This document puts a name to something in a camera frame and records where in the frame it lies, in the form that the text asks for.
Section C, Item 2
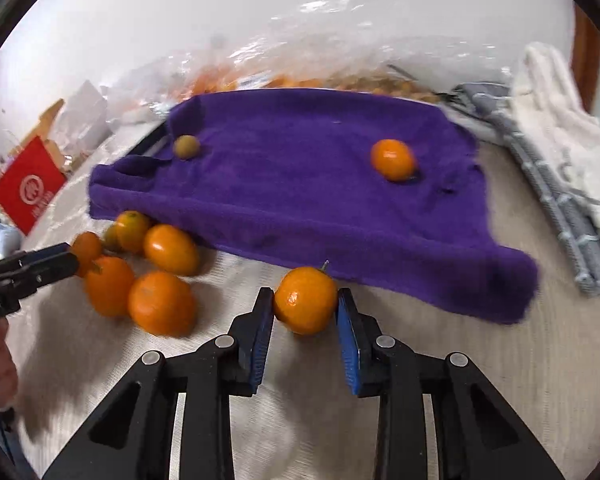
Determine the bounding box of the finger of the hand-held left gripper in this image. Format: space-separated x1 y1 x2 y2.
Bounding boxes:
0 242 72 275
0 254 80 302

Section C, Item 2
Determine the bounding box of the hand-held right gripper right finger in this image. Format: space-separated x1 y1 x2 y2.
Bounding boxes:
336 287 566 480

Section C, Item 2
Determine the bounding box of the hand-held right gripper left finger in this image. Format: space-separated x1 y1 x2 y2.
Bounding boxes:
42 286 276 480

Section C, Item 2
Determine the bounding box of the orange mandarin with stem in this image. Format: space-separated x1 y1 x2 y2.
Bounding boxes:
273 260 339 337

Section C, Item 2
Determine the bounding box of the large orange mandarin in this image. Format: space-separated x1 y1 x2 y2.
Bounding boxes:
128 271 197 337
143 224 201 277

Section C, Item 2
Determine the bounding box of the person's left hand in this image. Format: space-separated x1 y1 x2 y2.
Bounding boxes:
0 317 20 406

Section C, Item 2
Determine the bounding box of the red box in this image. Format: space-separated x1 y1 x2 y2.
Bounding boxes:
0 136 68 236

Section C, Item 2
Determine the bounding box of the cardboard box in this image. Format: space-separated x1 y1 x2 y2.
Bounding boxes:
36 99 67 161

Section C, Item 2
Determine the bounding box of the white paper box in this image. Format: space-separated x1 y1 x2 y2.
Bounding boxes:
60 80 113 151

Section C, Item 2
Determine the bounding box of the purple towel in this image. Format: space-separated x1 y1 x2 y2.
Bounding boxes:
87 87 540 326

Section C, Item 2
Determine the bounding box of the grey striped cloth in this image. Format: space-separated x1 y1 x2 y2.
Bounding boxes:
442 82 600 297

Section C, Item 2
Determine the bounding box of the pile of bagged mandarins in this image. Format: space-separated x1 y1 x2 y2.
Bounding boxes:
180 62 441 106

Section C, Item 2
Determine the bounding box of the clear plastic bag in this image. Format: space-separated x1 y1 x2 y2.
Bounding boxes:
100 0 511 128

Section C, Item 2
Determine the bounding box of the white towel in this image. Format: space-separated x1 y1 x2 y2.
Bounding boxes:
510 42 600 248

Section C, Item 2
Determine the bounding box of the brown wooden door frame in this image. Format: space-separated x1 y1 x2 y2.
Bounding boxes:
572 2 600 111

